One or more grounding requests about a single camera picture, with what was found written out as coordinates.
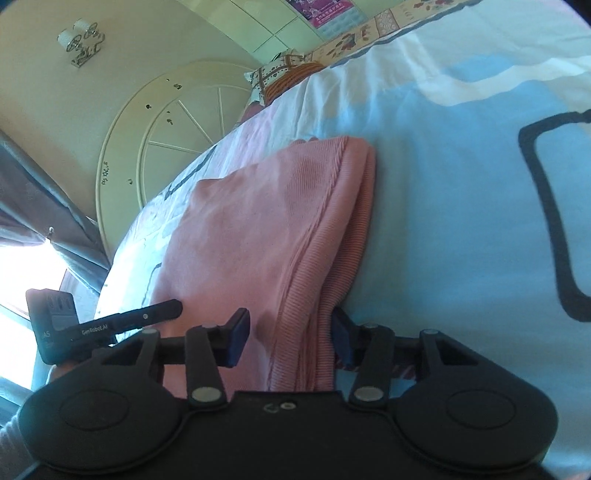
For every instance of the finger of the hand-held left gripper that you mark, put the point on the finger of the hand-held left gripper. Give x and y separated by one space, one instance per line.
150 314

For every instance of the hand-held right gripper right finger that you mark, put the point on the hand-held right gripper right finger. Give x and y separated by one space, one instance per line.
342 339

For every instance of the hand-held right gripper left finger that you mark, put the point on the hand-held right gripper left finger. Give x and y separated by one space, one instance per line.
238 339

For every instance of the pink knit sweater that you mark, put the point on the pink knit sweater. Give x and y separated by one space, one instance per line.
258 240

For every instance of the person's left forearm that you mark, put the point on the person's left forearm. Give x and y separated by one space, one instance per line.
11 438

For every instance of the person's left hand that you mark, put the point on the person's left hand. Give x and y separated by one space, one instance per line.
57 373

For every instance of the bright window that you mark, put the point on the bright window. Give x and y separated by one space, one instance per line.
23 286

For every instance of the grey curtain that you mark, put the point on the grey curtain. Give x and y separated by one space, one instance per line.
41 207

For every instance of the cream round headboard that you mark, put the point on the cream round headboard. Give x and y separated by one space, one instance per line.
152 138

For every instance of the patterned pillow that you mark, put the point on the patterned pillow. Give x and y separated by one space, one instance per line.
281 74

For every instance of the cream glossy wardrobe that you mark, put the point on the cream glossy wardrobe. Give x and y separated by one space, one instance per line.
249 23

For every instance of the patterned bedspread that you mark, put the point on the patterned bedspread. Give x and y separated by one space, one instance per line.
383 27

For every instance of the pink wall poster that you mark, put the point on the pink wall poster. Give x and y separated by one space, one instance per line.
323 11

